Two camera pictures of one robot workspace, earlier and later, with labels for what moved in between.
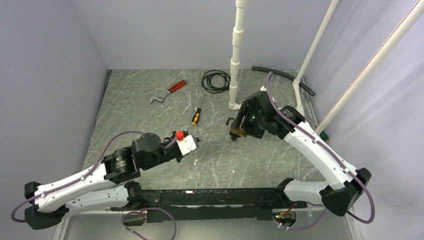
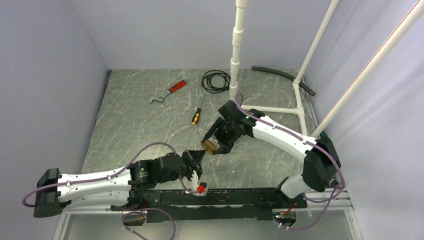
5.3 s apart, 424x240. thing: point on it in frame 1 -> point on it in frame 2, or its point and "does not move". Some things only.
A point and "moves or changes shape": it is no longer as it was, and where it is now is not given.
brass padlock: (239, 131) moves or changes shape
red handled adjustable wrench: (160, 98) does not move
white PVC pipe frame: (354, 87) does not move
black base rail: (211, 205) does not move
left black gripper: (173, 137) -> (195, 156)
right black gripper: (245, 110) -> (219, 122)
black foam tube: (302, 84) does not move
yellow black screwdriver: (197, 114) does not move
